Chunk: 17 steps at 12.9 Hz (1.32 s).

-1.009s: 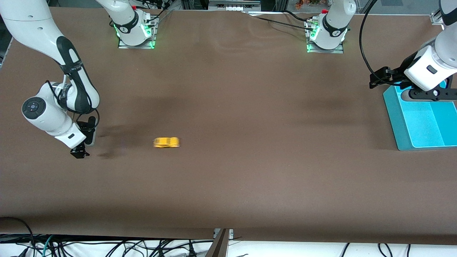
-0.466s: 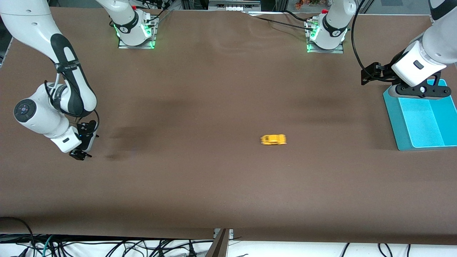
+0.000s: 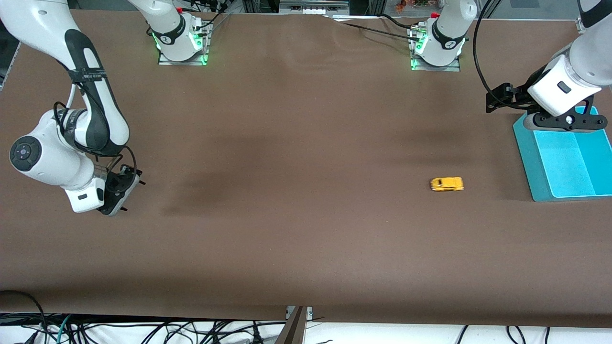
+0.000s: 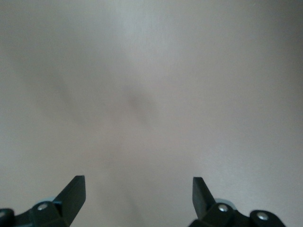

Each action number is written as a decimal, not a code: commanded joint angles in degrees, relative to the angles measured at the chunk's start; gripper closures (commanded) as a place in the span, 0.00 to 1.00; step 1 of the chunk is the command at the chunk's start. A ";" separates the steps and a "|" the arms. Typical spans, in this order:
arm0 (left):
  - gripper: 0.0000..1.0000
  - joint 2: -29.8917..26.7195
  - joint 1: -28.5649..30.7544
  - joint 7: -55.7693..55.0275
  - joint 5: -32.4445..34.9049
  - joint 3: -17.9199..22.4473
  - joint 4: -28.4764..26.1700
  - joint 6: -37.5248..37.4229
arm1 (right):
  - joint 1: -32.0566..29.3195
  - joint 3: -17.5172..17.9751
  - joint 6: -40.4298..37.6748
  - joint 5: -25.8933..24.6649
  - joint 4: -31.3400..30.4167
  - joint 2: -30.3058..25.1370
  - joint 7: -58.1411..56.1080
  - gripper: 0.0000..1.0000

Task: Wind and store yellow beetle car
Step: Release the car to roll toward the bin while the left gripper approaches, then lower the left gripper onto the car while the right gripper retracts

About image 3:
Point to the teal plastic storage bin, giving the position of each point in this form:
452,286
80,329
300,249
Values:
569,167

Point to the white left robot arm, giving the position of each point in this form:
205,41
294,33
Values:
449,28

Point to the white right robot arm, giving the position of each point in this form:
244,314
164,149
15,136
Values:
48,162

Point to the brown table cover sheet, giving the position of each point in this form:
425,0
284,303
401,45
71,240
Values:
306,215

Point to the yellow beetle toy car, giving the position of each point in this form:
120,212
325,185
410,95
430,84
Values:
447,184

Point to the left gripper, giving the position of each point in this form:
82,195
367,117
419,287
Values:
522,94

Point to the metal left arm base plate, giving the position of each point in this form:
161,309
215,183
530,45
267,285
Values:
454,67

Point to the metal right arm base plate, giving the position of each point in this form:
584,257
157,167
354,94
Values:
165,59

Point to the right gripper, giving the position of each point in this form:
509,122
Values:
116,184

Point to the metal table frame beam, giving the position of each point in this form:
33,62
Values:
296,329

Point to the white power strip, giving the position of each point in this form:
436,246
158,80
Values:
313,7

